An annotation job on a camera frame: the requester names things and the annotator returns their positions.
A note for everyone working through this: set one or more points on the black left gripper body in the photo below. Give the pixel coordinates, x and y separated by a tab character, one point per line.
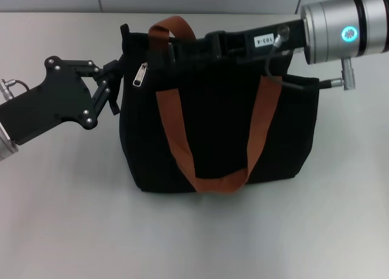
51	102

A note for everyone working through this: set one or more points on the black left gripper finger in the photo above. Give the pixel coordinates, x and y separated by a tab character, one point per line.
101	98
111	67

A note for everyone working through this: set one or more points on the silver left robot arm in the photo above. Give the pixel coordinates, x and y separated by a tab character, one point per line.
6	145

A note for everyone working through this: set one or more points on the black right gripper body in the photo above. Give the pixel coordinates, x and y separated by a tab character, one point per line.
243	45

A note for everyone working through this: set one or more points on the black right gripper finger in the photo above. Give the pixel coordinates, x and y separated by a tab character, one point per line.
188	49

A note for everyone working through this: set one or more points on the silver zipper pull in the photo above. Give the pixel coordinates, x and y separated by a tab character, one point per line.
139	77

